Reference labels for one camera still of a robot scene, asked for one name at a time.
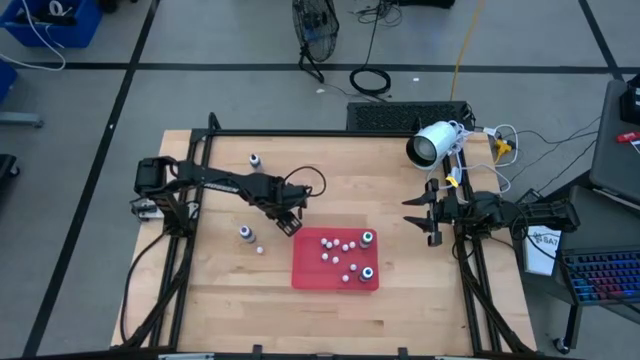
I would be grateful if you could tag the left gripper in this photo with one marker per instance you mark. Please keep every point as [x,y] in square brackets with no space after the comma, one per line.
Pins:
[285,197]

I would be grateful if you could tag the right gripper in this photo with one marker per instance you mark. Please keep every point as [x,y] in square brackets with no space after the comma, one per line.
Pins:
[446,210]

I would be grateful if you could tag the black-capped food coloring bottle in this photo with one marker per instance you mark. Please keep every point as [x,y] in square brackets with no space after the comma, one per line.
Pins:
[255,160]

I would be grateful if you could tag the purple-capped food coloring bottle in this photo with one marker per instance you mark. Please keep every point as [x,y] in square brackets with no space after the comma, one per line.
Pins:
[247,234]

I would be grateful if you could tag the green-capped food coloring bottle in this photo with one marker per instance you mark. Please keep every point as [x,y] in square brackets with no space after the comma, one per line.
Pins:
[366,238]

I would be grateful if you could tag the blue-capped food coloring bottle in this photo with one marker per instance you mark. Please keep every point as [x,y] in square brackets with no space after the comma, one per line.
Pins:
[367,273]

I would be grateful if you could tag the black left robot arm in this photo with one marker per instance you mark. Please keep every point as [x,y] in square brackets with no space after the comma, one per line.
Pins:
[220,182]

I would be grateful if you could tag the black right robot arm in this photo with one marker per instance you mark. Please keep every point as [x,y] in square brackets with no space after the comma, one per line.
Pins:
[540,212]

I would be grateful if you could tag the red plastic tray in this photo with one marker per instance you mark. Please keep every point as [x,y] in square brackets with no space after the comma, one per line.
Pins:
[310,275]

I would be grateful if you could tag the black vented computer case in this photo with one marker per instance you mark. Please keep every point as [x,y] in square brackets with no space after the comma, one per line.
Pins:
[400,116]

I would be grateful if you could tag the yellow plug adapter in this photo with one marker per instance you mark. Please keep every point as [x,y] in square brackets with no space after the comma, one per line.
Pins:
[502,147]

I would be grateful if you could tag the black power adapter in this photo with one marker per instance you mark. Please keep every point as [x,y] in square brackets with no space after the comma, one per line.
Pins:
[530,194]

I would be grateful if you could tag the white printed paper sheet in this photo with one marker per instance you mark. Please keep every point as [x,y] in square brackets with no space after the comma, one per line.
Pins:
[542,252]

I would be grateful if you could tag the black floor fan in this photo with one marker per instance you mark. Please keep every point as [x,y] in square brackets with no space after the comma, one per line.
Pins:
[316,30]

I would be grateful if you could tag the dark grey cart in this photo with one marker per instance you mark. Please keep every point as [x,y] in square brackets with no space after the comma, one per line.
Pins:
[595,235]

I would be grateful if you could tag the backlit rainbow keyboard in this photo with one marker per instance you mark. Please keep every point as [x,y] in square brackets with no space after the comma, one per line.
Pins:
[602,275]

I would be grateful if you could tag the grey side table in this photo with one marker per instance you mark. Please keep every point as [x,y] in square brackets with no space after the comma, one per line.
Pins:
[617,145]

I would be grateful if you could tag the black device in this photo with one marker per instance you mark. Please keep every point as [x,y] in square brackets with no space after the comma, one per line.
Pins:
[631,100]

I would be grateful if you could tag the blue plastic bin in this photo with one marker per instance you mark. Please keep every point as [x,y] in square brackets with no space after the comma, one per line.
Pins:
[6,80]
[80,30]

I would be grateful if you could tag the grey metal foot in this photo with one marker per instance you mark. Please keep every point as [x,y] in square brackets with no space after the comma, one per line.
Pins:
[20,119]

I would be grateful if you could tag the black equipment piece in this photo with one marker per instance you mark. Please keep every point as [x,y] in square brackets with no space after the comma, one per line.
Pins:
[7,167]

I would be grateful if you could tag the white camera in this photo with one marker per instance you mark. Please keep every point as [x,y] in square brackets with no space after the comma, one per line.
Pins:
[435,142]

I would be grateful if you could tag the black aluminium frame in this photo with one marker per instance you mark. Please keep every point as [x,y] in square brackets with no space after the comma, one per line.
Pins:
[350,133]

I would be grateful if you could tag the silver base bracket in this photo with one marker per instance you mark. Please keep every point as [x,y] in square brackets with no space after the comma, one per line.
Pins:
[145,210]

